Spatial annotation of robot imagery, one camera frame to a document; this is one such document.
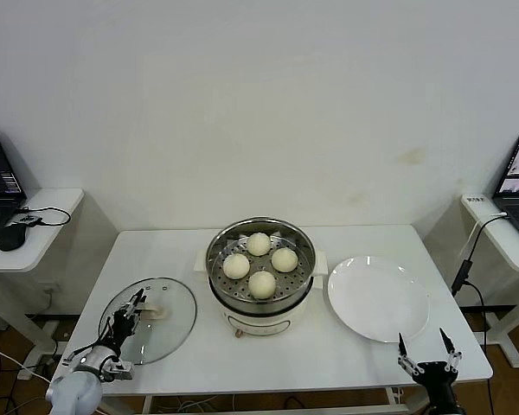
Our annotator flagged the glass lid with cream handle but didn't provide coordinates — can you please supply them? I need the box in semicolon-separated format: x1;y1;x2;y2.
98;277;198;367

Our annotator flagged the white side desk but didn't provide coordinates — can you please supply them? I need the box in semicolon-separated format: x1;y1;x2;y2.
0;188;87;355
460;194;519;368

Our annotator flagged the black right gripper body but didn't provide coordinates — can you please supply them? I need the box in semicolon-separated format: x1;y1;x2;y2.
410;361;462;415

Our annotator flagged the white power strip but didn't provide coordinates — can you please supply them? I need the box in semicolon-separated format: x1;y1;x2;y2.
464;194;509;220

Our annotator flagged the black cable with small adapter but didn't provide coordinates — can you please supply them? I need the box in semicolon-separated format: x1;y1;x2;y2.
8;206;74;228

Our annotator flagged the white table frame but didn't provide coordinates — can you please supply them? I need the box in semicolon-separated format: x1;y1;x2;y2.
97;382;429;415

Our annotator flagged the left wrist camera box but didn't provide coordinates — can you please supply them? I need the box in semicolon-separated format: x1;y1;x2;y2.
103;361;135;382

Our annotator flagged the stainless steel steamer basket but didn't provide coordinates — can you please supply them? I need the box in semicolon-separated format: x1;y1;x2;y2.
206;218;317;303

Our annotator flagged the black computer mouse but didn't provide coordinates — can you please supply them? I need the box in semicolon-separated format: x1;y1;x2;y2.
0;223;29;252

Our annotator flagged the white cable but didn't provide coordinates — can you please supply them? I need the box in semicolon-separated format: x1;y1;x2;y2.
464;211;507;262

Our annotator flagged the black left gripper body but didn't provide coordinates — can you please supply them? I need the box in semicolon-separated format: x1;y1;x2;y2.
110;307;138;345

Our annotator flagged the white round plate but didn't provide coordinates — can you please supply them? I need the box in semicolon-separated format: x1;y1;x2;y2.
327;256;431;344

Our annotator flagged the white steamed baozi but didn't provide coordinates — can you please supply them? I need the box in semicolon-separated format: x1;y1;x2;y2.
222;252;251;280
270;247;298;273
246;232;272;257
247;270;277;300

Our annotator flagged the cream white electric cooker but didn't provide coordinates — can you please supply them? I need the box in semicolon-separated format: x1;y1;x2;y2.
193;249;330;339

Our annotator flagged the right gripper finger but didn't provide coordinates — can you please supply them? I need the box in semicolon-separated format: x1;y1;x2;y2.
396;331;420;384
439;327;463;375

